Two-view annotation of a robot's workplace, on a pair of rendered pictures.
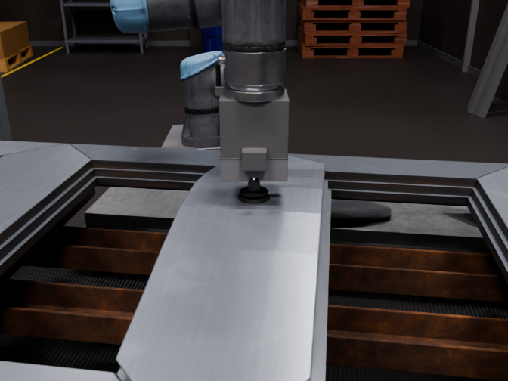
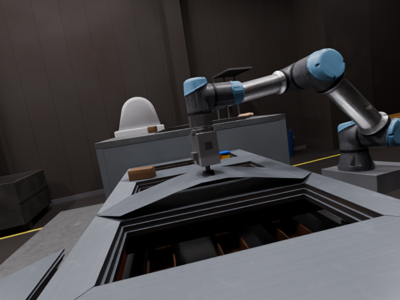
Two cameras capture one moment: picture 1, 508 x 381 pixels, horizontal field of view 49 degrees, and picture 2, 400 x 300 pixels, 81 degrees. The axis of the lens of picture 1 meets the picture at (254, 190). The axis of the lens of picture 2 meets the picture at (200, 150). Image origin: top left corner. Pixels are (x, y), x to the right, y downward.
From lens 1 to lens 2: 0.85 m
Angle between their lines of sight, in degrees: 72
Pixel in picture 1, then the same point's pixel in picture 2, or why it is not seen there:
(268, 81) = (192, 126)
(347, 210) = not seen: hidden behind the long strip
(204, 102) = (344, 146)
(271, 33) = (190, 109)
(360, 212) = not seen: hidden behind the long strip
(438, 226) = not seen: outside the picture
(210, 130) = (346, 162)
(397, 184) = (333, 201)
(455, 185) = (369, 215)
